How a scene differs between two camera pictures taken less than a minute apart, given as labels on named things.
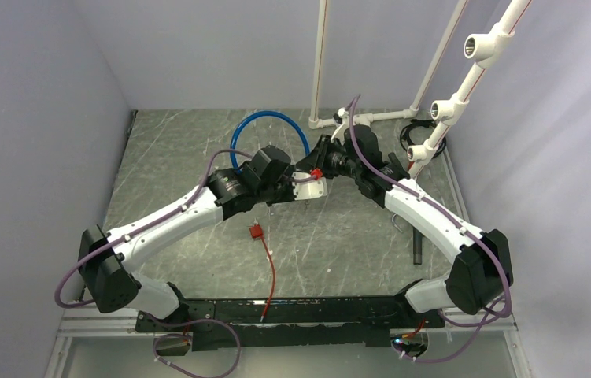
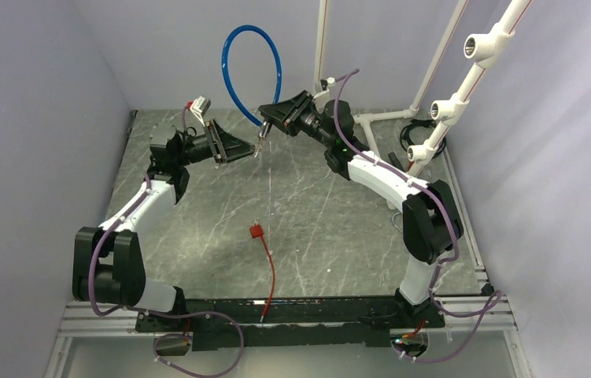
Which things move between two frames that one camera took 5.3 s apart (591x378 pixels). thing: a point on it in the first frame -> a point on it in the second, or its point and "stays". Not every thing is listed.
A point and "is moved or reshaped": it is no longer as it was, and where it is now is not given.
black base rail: [245, 324] stays
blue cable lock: [261, 113] is moved or reshaped
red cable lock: [256, 233] stays
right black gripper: [313, 161] -> [286, 115]
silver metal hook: [394, 224] stays
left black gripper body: [282, 192] -> [197, 150]
